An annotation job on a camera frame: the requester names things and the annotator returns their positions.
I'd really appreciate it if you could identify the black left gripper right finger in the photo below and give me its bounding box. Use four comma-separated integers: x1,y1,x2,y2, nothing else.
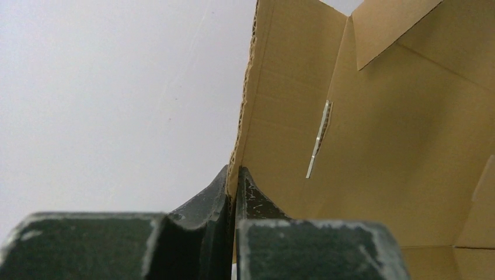
236,167,410,279

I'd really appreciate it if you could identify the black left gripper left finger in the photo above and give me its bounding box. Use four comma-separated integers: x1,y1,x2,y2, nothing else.
1,167,232,279

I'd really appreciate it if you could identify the brown cardboard box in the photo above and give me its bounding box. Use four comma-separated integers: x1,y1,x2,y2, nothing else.
227,0,494,279

